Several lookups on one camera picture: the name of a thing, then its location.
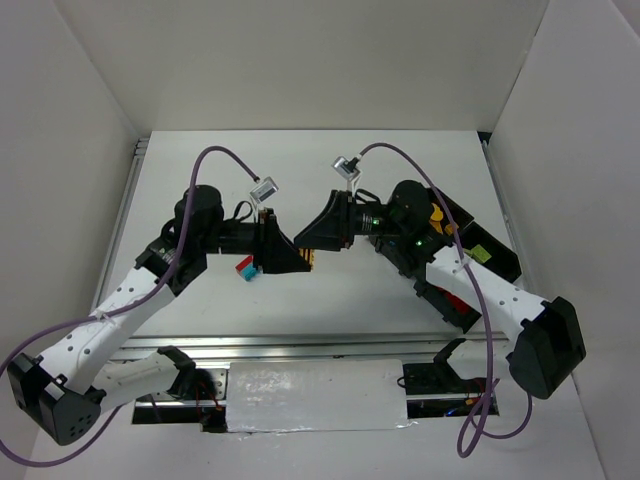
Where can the red arch lego brick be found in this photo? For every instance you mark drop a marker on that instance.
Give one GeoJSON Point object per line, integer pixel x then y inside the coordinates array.
{"type": "Point", "coordinates": [456, 303]}

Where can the orange 2x4 brick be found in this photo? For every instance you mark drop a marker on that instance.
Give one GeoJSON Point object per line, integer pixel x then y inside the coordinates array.
{"type": "Point", "coordinates": [309, 256]}

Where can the teal brick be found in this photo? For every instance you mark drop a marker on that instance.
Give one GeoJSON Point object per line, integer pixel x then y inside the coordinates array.
{"type": "Point", "coordinates": [248, 272]}

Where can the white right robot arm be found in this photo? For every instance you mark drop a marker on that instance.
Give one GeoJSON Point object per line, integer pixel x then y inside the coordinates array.
{"type": "Point", "coordinates": [462, 271]}

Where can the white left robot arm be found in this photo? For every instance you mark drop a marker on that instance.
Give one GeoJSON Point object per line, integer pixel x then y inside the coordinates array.
{"type": "Point", "coordinates": [66, 387]}

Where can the red rectangular lego brick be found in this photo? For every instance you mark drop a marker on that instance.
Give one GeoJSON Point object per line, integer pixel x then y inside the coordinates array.
{"type": "Point", "coordinates": [247, 260]}

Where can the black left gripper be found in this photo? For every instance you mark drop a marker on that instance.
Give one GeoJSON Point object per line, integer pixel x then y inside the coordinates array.
{"type": "Point", "coordinates": [267, 242]}

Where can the aluminium table edge rail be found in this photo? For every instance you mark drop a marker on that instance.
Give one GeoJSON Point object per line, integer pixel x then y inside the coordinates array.
{"type": "Point", "coordinates": [225, 349]}

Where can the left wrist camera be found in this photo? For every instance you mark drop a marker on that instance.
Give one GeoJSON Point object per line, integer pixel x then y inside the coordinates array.
{"type": "Point", "coordinates": [263, 190]}

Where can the silver foil covered plate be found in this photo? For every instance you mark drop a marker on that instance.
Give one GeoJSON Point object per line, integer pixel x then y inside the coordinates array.
{"type": "Point", "coordinates": [315, 396]}

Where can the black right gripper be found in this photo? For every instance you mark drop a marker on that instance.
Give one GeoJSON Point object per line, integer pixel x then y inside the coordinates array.
{"type": "Point", "coordinates": [344, 220]}

